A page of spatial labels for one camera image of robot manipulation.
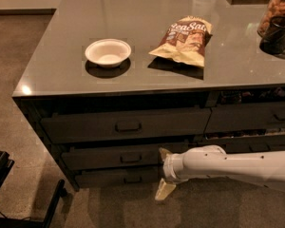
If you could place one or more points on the brown yellow chips bag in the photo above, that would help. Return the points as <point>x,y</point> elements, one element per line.
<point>185,41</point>

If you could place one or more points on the glass jar of snacks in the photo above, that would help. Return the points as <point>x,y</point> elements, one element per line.
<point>274,8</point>

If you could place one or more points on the dark counter cabinet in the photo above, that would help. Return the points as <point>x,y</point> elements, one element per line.
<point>60,80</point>

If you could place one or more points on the black wire mesh cup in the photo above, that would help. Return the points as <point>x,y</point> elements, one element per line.
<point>273,41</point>

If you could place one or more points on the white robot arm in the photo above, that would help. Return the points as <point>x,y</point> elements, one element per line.
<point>211,161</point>

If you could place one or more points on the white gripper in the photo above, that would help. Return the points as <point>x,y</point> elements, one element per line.
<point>169,169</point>

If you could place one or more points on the white paper bowl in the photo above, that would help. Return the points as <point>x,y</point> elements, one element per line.
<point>108,53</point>

